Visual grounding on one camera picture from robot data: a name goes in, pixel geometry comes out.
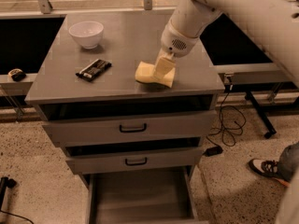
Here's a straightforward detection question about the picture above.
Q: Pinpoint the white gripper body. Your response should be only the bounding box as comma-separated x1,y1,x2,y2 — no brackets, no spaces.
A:
160,21,199,58

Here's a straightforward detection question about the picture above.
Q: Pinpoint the yellow sponge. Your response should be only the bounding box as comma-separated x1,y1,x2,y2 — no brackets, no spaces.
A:
135,62,174,88

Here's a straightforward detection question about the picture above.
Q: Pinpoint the grey bottom drawer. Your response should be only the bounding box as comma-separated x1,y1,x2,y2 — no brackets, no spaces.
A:
86,167,209,224

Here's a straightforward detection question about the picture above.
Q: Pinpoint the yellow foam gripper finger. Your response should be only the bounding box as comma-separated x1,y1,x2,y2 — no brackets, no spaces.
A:
153,49,176,80

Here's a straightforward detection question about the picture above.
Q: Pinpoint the grey drawer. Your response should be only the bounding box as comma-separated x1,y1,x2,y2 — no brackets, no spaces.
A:
86,167,209,224
66,137,203,175
44,94,216,147

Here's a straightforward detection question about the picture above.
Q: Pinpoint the black tripod foot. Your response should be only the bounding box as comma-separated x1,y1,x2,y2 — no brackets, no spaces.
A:
0,176,17,210

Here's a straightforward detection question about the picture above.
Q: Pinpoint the white ceramic bowl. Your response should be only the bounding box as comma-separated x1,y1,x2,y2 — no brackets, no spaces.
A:
68,21,104,49

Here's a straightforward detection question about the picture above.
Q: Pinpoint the grey top drawer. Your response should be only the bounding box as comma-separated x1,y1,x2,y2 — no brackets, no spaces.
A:
44,94,216,147

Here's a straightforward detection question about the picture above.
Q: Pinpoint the black snack bar packet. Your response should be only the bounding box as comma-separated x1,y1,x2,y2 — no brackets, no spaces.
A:
76,59,112,82

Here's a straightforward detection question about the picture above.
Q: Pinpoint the grey sneaker shoe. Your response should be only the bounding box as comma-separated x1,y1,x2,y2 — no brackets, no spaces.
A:
249,159,290,187

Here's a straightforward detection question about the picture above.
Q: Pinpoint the black power adapter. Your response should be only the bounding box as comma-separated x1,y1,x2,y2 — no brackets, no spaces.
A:
204,146,223,157

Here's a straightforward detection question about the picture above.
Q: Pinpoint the grey drawer cabinet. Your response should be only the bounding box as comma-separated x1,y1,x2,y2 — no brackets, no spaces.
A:
24,8,226,224

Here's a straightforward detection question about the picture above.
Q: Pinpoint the black power cable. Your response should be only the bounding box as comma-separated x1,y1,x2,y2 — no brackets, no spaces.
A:
206,84,248,147

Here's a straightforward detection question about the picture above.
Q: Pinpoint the black stand leg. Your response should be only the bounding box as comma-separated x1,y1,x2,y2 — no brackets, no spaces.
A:
245,91,277,139

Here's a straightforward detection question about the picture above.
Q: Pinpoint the black tape measure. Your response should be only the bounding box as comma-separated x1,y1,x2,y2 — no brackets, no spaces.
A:
8,68,26,82

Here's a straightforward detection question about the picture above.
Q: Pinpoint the blue jeans leg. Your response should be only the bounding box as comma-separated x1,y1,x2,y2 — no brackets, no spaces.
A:
278,142,299,182

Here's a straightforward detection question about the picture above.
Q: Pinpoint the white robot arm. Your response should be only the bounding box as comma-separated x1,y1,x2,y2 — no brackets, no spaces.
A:
157,0,299,86

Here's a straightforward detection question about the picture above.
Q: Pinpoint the grey middle drawer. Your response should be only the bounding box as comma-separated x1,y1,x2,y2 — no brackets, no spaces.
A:
66,137,203,175

